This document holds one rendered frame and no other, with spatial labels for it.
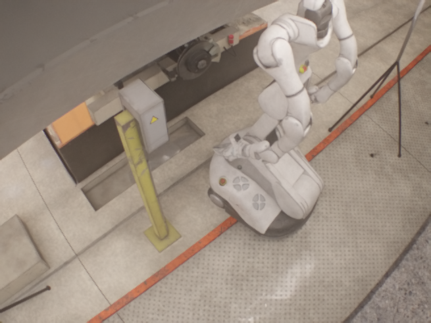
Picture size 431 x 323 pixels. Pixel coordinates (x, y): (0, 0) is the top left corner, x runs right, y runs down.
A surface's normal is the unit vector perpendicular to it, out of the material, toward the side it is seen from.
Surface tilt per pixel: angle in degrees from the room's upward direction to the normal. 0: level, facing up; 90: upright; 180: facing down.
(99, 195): 0
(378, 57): 0
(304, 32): 87
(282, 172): 23
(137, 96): 0
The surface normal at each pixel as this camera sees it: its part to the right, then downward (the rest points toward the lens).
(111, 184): 0.00, -0.53
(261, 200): 0.48, -0.09
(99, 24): 0.29, -0.18
